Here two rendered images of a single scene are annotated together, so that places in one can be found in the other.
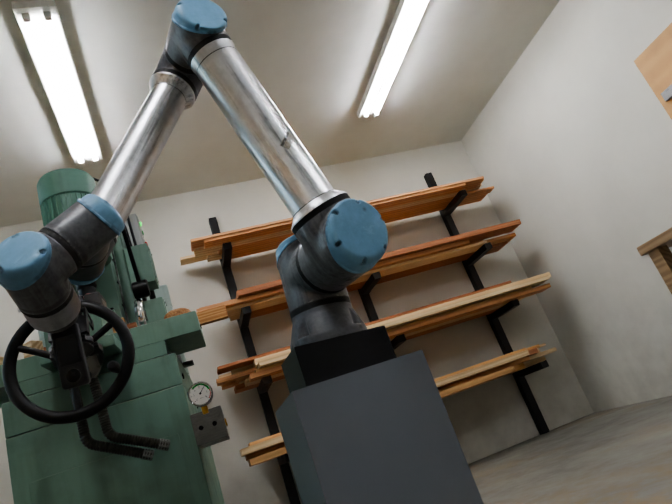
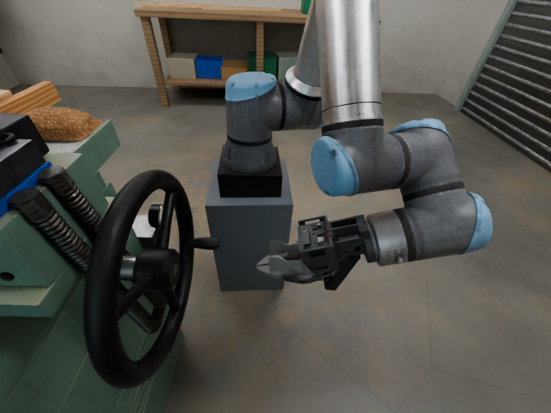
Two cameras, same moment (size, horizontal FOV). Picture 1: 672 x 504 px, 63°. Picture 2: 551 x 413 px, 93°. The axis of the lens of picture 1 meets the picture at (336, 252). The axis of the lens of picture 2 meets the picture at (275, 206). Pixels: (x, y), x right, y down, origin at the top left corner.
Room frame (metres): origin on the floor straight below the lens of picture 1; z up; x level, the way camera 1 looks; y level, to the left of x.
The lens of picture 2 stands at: (1.00, 0.84, 1.14)
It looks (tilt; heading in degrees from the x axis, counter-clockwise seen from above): 42 degrees down; 284
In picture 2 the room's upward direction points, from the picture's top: 3 degrees clockwise
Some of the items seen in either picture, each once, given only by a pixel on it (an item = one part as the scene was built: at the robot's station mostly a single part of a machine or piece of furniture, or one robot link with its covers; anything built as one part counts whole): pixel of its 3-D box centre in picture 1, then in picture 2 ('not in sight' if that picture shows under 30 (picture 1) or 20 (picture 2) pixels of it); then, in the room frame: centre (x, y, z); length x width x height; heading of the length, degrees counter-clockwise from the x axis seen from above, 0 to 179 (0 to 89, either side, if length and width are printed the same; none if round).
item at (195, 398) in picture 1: (201, 397); (158, 218); (1.41, 0.46, 0.65); 0.06 x 0.04 x 0.08; 105
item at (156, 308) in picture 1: (154, 318); not in sight; (1.76, 0.66, 1.02); 0.09 x 0.07 x 0.12; 105
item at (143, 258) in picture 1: (142, 268); not in sight; (1.79, 0.67, 1.22); 0.09 x 0.08 x 0.15; 15
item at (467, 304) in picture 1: (388, 313); not in sight; (4.07, -0.21, 1.20); 2.71 x 0.56 x 2.40; 110
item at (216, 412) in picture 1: (211, 427); (139, 234); (1.48, 0.47, 0.58); 0.12 x 0.08 x 0.08; 15
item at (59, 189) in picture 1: (73, 222); not in sight; (1.54, 0.76, 1.35); 0.18 x 0.18 x 0.31
